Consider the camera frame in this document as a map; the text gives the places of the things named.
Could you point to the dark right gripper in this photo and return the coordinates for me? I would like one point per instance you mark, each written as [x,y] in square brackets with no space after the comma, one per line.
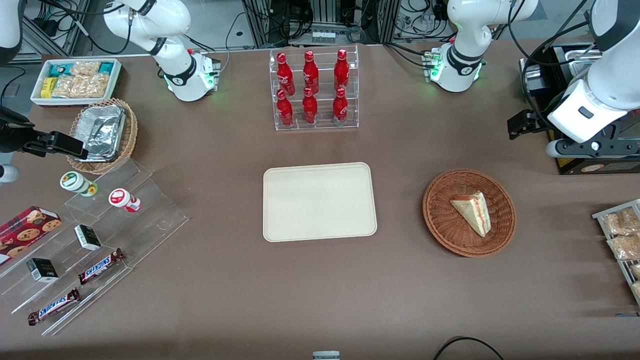
[14,136]

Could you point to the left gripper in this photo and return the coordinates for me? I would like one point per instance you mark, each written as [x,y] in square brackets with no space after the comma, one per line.
[535,123]

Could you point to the triangle sandwich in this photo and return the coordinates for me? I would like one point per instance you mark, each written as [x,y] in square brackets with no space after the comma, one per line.
[474,212]

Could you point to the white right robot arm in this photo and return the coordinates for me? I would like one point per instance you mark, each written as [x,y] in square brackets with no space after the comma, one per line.
[175,20]

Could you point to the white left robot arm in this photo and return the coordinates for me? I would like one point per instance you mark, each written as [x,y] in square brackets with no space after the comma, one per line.
[470,30]

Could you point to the light brown wicker basket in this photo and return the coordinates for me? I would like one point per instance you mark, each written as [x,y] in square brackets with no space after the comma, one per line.
[131,135]

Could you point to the dark brown wicker basket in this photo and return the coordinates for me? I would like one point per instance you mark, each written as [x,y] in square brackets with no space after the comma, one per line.
[445,220]

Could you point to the cream plastic tray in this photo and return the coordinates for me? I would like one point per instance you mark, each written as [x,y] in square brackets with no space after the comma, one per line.
[320,202]

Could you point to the aluminium foil containers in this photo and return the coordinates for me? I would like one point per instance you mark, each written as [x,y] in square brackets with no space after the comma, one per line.
[100,131]

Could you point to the green label yogurt bottle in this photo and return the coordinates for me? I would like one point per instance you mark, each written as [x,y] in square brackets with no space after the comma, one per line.
[75,182]

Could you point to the large clear cracker bag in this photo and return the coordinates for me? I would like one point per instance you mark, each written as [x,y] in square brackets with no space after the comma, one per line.
[82,86]

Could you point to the yellow snack packet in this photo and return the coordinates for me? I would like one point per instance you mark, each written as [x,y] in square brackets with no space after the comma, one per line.
[47,87]

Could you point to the teal snack packet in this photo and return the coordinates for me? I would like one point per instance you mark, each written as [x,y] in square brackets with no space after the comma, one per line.
[106,67]
[60,70]

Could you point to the red label yogurt bottle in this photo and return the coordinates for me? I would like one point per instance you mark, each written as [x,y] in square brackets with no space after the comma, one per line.
[121,199]

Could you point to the small clear cracker bag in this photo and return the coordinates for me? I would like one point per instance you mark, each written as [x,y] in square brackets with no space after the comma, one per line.
[85,68]

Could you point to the white snack bin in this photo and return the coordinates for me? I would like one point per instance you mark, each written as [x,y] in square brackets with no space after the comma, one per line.
[116,80]

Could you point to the black food warmer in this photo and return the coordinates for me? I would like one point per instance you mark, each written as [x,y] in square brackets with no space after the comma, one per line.
[600,166]

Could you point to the steel warmer pan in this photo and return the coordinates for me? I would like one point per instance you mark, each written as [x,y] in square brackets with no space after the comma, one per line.
[580,54]

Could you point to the small black box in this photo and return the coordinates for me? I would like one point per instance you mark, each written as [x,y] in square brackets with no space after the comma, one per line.
[87,237]
[42,270]

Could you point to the red cookie box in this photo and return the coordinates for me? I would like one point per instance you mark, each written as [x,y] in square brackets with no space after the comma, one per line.
[25,230]

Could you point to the clear acrylic step display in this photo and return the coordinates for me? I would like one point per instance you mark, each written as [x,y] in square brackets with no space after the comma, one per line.
[150,215]

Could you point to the snickers bar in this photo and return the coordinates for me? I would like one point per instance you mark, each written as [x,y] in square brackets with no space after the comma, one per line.
[54,306]
[100,266]

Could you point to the clear bag of fried snacks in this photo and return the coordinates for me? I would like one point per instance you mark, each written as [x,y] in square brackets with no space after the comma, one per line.
[636,271]
[636,290]
[625,247]
[622,222]

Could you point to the red cola bottle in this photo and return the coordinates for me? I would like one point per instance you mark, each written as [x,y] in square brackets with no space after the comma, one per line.
[284,75]
[310,109]
[310,74]
[285,111]
[341,72]
[340,108]

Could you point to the clear acrylic bottle rack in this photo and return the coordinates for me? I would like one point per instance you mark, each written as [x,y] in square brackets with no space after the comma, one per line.
[325,125]

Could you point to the white power strip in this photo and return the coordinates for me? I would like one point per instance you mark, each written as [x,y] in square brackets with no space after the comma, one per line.
[323,36]

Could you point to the small grey device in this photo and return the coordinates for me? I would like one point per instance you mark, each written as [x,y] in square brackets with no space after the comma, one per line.
[326,355]

